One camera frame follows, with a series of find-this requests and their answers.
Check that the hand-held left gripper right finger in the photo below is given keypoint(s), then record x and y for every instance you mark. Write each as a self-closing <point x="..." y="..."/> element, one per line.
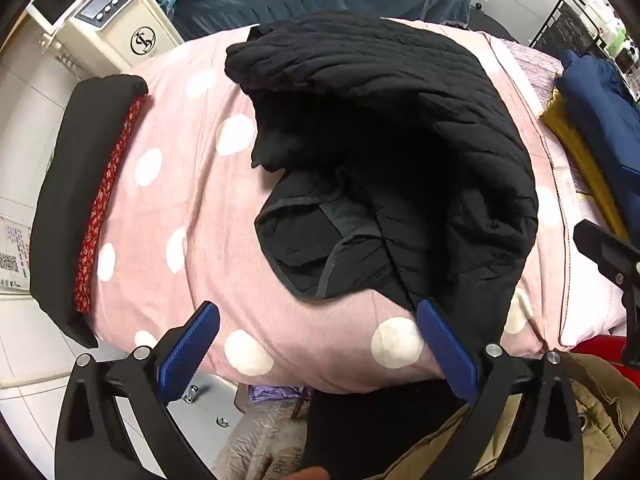
<point x="447" y="350"/>

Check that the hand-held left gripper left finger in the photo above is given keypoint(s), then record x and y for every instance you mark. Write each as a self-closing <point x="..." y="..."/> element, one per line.
<point x="187" y="355"/>

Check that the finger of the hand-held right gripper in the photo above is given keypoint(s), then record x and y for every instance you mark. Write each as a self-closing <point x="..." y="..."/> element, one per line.
<point x="607" y="255"/>

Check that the black quilted jacket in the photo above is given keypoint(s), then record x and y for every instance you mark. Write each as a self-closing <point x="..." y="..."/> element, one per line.
<point x="400" y="135"/>

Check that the red object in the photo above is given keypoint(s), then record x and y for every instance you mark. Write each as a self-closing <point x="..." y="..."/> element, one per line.
<point x="600" y="345"/>

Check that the purple cloth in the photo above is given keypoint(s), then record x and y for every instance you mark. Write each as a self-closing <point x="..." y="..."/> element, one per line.
<point x="272" y="394"/>

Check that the dark cloth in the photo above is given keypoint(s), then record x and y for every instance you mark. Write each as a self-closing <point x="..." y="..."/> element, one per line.
<point x="380" y="430"/>

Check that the grey patterned rug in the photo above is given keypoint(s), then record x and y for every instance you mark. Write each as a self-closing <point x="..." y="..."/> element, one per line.
<point x="260" y="440"/>

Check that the yellow folded garment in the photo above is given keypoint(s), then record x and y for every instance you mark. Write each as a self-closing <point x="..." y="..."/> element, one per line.
<point x="575" y="145"/>

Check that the person's khaki clothing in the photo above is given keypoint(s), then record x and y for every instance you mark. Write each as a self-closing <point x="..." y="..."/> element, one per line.
<point x="600" y="400"/>

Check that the navy folded garment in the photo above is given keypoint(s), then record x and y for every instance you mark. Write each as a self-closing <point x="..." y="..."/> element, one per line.
<point x="600" y="110"/>

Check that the pink polka dot blanket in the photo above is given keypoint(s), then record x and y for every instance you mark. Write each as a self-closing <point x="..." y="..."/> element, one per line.
<point x="175" y="185"/>

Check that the black cushion red floral trim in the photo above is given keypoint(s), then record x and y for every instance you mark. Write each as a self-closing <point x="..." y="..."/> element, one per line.
<point x="65" y="185"/>

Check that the green bottle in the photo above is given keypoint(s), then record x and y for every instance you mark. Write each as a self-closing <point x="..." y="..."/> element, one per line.
<point x="617" y="35"/>

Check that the beige appliance with control panel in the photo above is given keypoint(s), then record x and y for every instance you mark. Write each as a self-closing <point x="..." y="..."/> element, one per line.
<point x="150" y="35"/>

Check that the blue grey quilt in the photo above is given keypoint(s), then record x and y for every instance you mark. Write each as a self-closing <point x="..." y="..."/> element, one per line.
<point x="300" y="5"/>

